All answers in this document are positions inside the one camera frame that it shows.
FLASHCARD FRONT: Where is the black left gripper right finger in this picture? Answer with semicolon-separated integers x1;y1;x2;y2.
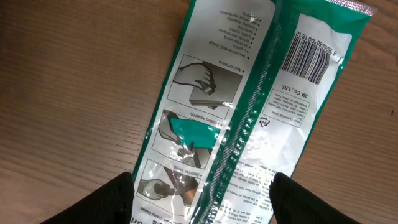
269;172;359;224

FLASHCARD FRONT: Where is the green white 3M package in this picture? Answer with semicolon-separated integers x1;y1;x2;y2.
131;0;376;224

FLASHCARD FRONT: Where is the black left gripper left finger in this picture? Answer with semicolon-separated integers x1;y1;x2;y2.
42;172;134;224

